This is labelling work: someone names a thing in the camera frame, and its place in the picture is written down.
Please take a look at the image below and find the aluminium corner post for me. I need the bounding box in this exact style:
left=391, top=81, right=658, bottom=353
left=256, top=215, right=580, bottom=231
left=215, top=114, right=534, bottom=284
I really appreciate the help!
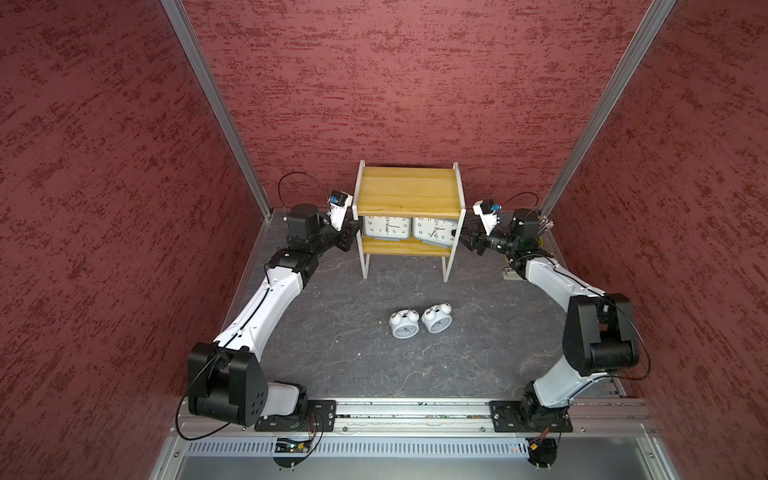
left=540, top=0, right=676, bottom=216
left=161, top=0, right=273, bottom=220

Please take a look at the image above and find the grey square alarm clock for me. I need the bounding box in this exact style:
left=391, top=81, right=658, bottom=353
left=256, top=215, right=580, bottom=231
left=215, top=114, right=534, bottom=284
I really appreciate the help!
left=412, top=217, right=458, bottom=248
left=363, top=216, right=411, bottom=241

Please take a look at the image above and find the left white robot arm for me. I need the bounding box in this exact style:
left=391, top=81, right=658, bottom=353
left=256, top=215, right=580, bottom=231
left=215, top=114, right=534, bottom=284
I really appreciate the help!
left=179, top=191, right=361, bottom=433

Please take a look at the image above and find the right aluminium corner post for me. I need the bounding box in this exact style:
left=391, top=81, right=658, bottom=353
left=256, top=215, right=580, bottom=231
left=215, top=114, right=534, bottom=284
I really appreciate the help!
left=540, top=0, right=676, bottom=216

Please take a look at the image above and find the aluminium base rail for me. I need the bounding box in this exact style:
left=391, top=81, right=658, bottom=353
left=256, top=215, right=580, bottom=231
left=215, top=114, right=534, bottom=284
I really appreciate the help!
left=171, top=397, right=659, bottom=438

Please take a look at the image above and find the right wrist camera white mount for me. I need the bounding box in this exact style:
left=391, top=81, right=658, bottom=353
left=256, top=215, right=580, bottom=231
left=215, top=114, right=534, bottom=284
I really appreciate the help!
left=472, top=200, right=501, bottom=236

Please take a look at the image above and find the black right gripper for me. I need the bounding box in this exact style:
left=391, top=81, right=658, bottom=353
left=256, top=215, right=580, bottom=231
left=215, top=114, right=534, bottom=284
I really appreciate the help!
left=452, top=218, right=518, bottom=256

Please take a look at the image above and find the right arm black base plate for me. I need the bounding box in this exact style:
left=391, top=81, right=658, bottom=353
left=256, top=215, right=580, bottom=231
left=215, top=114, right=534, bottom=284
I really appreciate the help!
left=488, top=400, right=573, bottom=434

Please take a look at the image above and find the wooden white frame shelf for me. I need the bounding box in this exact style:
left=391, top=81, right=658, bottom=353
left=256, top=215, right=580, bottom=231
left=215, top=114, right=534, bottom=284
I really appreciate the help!
left=352, top=161, right=467, bottom=281

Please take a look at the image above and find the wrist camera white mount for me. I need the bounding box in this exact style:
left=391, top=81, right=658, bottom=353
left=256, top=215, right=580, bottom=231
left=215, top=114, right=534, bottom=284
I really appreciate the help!
left=472, top=200, right=501, bottom=236
left=327, top=190, right=353, bottom=231

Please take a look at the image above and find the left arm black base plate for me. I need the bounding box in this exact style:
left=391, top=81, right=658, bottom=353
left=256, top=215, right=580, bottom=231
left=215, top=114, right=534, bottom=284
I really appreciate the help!
left=253, top=399, right=337, bottom=434

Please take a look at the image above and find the left aluminium corner post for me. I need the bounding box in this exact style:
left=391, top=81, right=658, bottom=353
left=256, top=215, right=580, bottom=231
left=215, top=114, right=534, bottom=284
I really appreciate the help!
left=161, top=0, right=273, bottom=220

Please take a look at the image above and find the bundle of pencils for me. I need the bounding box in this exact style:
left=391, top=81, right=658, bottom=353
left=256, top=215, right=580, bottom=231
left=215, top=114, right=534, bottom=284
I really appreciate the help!
left=538, top=217, right=554, bottom=235

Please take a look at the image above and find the perforated grey cable tray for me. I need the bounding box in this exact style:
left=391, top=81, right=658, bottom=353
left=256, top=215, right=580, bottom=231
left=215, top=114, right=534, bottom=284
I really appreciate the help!
left=185, top=437, right=529, bottom=460

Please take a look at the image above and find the white twin bell alarm clock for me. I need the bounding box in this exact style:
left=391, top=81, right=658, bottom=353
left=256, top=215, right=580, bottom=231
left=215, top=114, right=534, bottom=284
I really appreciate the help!
left=389, top=309, right=420, bottom=340

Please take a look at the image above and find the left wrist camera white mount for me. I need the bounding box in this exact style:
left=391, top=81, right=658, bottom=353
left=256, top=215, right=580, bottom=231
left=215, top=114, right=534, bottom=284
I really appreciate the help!
left=327, top=190, right=353, bottom=231

